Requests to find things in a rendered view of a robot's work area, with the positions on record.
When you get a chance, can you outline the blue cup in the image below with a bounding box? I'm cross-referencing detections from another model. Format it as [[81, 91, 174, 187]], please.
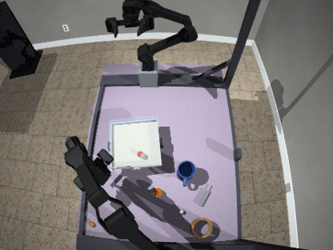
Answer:
[[177, 160, 196, 187]]

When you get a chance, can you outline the brown tape roll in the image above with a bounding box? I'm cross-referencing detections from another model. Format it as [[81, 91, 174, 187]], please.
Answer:
[[190, 218, 213, 239]]

